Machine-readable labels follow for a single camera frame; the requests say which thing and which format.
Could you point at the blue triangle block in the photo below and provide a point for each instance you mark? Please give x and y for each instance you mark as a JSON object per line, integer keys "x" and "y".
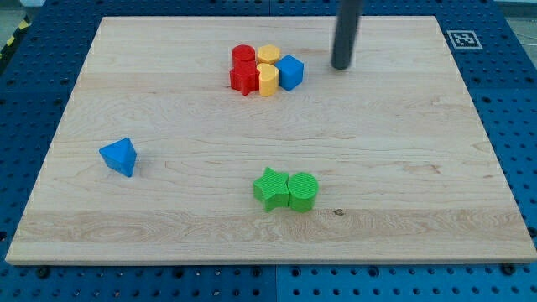
{"x": 120, "y": 156}

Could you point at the red star block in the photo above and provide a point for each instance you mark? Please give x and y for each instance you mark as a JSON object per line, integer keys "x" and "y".
{"x": 244, "y": 77}

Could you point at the wooden board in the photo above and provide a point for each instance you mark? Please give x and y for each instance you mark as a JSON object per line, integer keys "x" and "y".
{"x": 406, "y": 172}

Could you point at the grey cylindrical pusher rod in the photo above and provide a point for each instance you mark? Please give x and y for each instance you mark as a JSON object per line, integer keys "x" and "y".
{"x": 347, "y": 22}

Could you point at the yellow heart block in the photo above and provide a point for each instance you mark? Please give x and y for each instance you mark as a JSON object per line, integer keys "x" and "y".
{"x": 268, "y": 79}

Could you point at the green star block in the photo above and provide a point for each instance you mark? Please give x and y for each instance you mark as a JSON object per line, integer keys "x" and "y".
{"x": 271, "y": 189}

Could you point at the white fiducial marker tag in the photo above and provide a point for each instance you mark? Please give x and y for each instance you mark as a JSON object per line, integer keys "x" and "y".
{"x": 464, "y": 39}

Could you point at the red cylinder block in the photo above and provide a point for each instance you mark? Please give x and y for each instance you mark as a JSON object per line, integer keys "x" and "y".
{"x": 242, "y": 54}

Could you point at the blue cube block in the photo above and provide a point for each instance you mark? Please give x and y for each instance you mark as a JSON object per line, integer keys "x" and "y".
{"x": 291, "y": 72}

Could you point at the green cylinder block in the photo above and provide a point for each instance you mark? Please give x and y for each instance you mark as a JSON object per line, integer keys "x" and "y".
{"x": 303, "y": 189}

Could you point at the yellow hexagon block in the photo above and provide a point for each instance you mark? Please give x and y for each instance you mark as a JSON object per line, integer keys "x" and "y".
{"x": 268, "y": 54}

